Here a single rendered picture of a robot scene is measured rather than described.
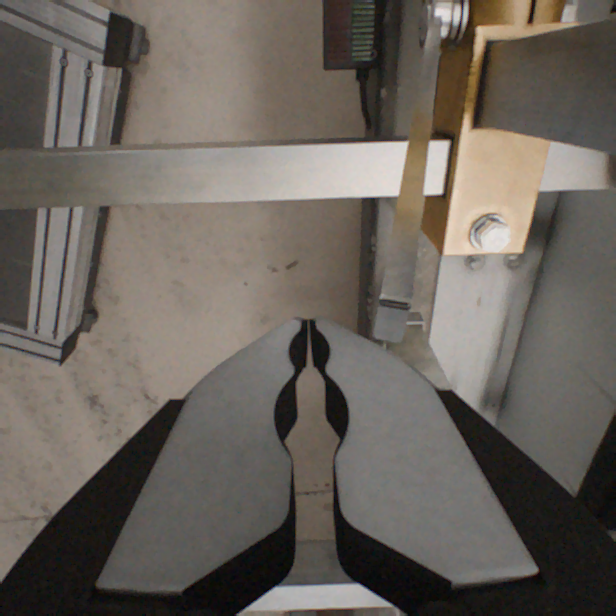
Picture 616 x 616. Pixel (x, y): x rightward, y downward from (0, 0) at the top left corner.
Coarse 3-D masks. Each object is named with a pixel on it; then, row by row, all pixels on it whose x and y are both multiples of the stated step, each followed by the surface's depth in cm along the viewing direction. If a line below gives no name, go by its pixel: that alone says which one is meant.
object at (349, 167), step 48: (144, 144) 24; (192, 144) 23; (240, 144) 23; (288, 144) 22; (336, 144) 22; (384, 144) 22; (432, 144) 22; (0, 192) 23; (48, 192) 23; (96, 192) 23; (144, 192) 23; (192, 192) 23; (240, 192) 23; (288, 192) 23; (336, 192) 23; (384, 192) 23; (432, 192) 23
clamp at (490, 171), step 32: (480, 0) 19; (512, 0) 18; (544, 0) 18; (480, 32) 18; (512, 32) 18; (448, 64) 22; (480, 64) 19; (448, 96) 22; (480, 96) 20; (448, 128) 22; (480, 128) 20; (480, 160) 21; (512, 160) 21; (544, 160) 21; (448, 192) 22; (480, 192) 22; (512, 192) 22; (448, 224) 23; (512, 224) 23
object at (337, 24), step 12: (336, 0) 31; (348, 0) 31; (336, 12) 32; (348, 12) 32; (336, 24) 32; (348, 24) 32; (336, 36) 32; (348, 36) 32; (336, 48) 33; (348, 48) 33; (336, 60) 33; (348, 60) 33
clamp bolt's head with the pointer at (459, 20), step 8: (456, 0) 19; (464, 0) 19; (424, 8) 20; (456, 8) 19; (464, 8) 19; (424, 16) 20; (456, 16) 19; (464, 16) 19; (424, 24) 20; (456, 24) 19; (464, 24) 19; (424, 32) 20; (456, 32) 20; (424, 40) 20; (448, 40) 20; (456, 40) 20
